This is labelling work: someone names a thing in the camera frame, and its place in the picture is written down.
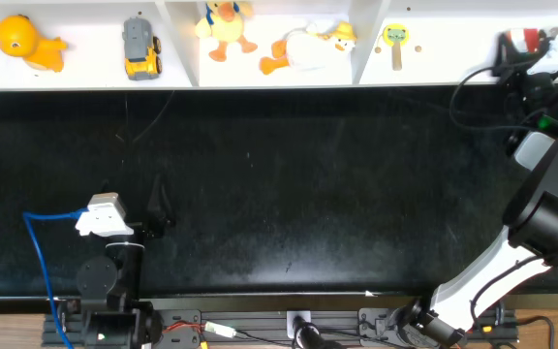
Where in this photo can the many-coloured puzzle cube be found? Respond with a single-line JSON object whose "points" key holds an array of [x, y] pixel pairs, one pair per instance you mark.
{"points": [[523, 41]]}

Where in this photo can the white plush duck with hat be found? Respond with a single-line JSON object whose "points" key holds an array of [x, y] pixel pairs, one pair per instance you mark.
{"points": [[308, 51]]}

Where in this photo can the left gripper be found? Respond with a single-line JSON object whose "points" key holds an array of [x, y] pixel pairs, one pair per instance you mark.
{"points": [[147, 230]]}

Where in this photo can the white shelf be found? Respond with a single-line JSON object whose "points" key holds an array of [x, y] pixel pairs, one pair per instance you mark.
{"points": [[453, 48]]}

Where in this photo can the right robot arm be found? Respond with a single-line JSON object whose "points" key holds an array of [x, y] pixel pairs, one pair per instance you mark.
{"points": [[545, 223]]}

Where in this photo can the yellow plush duck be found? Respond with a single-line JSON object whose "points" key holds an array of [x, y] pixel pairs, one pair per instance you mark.
{"points": [[226, 29]]}

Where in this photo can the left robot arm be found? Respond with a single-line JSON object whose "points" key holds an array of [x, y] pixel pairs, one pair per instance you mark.
{"points": [[97, 277]]}

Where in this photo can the yellow rubber duck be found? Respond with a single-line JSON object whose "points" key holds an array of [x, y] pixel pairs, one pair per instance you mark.
{"points": [[17, 36]]}

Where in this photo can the mounting rail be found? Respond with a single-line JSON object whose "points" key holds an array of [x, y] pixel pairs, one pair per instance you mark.
{"points": [[269, 322]]}

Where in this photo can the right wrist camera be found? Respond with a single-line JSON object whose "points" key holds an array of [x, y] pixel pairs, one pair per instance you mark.
{"points": [[557, 48]]}

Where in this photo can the grey and yellow toy truck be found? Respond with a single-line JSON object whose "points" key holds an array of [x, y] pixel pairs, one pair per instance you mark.
{"points": [[138, 43]]}

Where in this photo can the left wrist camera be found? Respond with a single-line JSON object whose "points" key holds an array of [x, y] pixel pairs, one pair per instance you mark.
{"points": [[104, 215]]}

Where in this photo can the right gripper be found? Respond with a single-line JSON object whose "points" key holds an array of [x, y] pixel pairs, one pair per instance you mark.
{"points": [[533, 82]]}

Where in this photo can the yellow wooden rattle drum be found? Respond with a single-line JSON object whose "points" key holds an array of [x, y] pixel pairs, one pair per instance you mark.
{"points": [[396, 53]]}

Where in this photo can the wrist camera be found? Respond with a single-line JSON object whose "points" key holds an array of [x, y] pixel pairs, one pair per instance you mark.
{"points": [[557, 48], [104, 215]]}

